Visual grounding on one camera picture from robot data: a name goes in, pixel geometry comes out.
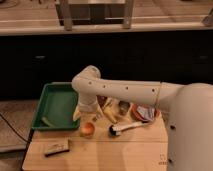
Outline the small utensil with yellow handle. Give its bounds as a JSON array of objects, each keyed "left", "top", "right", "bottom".
[{"left": 92, "top": 113, "right": 103, "bottom": 122}]

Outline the yellow banana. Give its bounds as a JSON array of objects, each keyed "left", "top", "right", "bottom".
[{"left": 103, "top": 100, "right": 117, "bottom": 124}]

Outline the green vegetable in tray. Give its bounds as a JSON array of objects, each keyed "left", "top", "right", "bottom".
[{"left": 41, "top": 117, "right": 55, "bottom": 127}]

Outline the green plastic tray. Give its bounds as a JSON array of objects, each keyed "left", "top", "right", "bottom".
[{"left": 32, "top": 83, "right": 80, "bottom": 131}]

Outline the white handled dish brush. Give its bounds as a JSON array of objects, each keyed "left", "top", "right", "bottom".
[{"left": 109, "top": 121, "right": 147, "bottom": 136}]

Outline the wooden block with dark base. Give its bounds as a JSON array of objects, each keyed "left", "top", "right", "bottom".
[{"left": 44, "top": 140, "right": 70, "bottom": 157}]

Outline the red plate with cloth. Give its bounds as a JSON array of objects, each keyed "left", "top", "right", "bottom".
[{"left": 131, "top": 104, "right": 160, "bottom": 123}]

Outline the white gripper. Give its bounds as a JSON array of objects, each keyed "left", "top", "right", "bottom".
[{"left": 78, "top": 93, "right": 98, "bottom": 113}]

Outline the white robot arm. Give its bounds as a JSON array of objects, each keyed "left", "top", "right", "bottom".
[{"left": 71, "top": 65, "right": 213, "bottom": 171}]

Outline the small metal cup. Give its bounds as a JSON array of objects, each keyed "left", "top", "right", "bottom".
[{"left": 119, "top": 101, "right": 130, "bottom": 116}]

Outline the wooden shelf frame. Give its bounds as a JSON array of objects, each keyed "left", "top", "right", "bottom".
[{"left": 54, "top": 0, "right": 134, "bottom": 31}]

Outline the dark red bowl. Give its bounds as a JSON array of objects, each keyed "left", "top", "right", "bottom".
[{"left": 97, "top": 96, "right": 107, "bottom": 107}]

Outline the black cable left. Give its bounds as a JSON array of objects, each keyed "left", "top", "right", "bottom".
[{"left": 0, "top": 112, "right": 31, "bottom": 144}]

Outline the green plastic cup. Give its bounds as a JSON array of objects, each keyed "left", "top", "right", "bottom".
[{"left": 80, "top": 122, "right": 95, "bottom": 138}]

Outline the orange apple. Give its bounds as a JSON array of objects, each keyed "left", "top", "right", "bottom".
[{"left": 82, "top": 122, "right": 95, "bottom": 134}]

